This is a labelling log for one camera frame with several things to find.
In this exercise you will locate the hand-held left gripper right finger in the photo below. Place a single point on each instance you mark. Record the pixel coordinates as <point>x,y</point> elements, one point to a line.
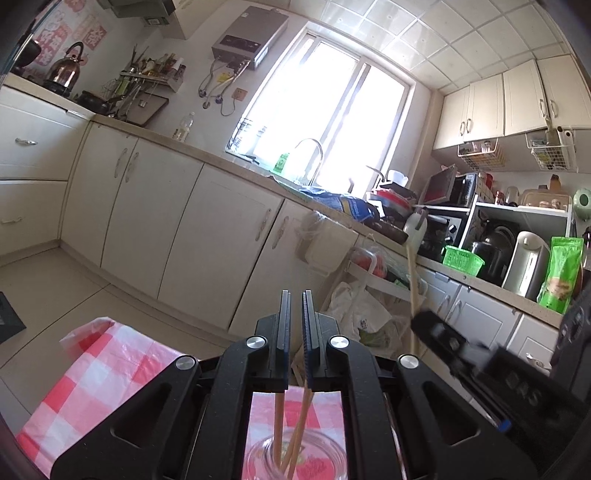
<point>307,341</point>

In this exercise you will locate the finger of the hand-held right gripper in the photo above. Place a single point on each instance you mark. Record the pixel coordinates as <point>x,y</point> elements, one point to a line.
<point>438,334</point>

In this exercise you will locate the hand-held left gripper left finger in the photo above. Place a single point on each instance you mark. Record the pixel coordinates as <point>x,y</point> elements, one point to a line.
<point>286,341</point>

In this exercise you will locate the light wooden chopstick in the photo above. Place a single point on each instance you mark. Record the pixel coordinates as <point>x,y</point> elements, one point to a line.
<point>412,286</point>

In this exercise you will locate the bunch of wooden chopsticks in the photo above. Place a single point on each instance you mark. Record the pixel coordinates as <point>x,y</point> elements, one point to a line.
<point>278,424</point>

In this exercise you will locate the clear glass jar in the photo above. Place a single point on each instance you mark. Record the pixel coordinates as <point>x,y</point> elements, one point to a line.
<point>323,461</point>

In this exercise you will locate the white plastic bag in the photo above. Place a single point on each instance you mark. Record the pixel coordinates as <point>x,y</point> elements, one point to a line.
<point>360,314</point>

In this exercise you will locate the green plastic basket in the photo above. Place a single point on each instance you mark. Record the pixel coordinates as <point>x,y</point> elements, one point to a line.
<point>461,261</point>

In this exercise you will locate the white trolley cart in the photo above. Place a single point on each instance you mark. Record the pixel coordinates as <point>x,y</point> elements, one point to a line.
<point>369,284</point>

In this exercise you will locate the white hanging waste bin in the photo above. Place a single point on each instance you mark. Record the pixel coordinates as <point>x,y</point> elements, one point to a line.
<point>323,249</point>

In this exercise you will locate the black cooking pot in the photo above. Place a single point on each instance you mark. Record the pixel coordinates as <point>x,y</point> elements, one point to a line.
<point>491,254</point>

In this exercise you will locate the bag of tomatoes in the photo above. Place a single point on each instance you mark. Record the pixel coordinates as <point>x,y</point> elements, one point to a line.
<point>369,263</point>

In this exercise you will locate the white plastic jug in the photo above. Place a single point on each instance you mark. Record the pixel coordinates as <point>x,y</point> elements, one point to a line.
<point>415,230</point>

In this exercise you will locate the white electric thermos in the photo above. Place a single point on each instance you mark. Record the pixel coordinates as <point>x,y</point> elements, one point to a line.
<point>524,267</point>

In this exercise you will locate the black shallow pan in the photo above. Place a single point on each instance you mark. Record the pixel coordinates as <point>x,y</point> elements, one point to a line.
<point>388,230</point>

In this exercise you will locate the green snack packet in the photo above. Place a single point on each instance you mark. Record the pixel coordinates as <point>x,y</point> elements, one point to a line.
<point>561,277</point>

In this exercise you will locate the blue printed bag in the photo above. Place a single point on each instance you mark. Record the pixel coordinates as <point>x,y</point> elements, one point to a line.
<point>351,205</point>

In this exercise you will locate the stack of red bowls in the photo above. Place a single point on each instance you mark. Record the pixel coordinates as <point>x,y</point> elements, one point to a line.
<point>392,198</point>

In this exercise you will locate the white shelf unit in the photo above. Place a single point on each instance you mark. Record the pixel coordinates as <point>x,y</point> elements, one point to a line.
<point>521,212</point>

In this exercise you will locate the white kitchen base cabinets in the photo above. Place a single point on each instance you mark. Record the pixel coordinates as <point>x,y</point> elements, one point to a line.
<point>184,207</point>

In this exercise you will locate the clear lidded container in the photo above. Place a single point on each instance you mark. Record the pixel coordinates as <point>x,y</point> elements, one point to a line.
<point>545,198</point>

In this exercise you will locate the green dish soap bottle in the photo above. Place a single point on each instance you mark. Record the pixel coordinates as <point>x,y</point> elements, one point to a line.
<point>282,162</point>

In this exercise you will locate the chrome sink faucet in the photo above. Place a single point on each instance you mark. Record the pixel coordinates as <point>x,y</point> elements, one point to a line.
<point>318,152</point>

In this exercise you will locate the red white checked tablecloth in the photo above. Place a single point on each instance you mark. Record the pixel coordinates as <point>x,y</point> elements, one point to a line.
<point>92,383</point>

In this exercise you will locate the clear plastic bottle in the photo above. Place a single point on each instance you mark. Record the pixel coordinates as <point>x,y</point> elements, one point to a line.
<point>183,129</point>

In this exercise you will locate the white framed window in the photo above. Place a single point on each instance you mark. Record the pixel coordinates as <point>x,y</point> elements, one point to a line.
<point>323,92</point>

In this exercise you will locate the dark cutting board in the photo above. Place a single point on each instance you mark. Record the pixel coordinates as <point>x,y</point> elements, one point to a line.
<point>150,108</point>

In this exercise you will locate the black flat object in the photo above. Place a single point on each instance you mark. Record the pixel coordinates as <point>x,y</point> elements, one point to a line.
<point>9,318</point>

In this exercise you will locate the black frying pan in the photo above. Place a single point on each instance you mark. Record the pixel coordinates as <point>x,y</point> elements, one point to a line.
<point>94,102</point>

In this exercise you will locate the steel kettle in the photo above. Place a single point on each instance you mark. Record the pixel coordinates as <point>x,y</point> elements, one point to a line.
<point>64,69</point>

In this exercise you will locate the range hood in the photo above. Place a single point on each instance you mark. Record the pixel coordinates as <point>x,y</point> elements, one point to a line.
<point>138,7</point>

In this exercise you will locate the black wok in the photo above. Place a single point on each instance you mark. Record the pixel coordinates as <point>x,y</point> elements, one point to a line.
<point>27,57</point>

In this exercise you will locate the white wall cabinets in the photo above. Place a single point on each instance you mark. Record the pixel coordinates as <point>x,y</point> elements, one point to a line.
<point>196,16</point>
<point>508,101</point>

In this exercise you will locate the wall power outlet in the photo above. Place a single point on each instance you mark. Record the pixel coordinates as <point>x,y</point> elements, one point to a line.
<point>239,93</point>

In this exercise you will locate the wall utensil rack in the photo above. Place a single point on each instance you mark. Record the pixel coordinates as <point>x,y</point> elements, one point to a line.
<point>152,69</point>

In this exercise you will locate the grey wall water heater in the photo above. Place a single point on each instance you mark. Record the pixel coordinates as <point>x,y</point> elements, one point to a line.
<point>249,32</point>

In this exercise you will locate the pink wall poster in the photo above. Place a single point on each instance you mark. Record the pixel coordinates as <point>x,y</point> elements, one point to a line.
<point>74,23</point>

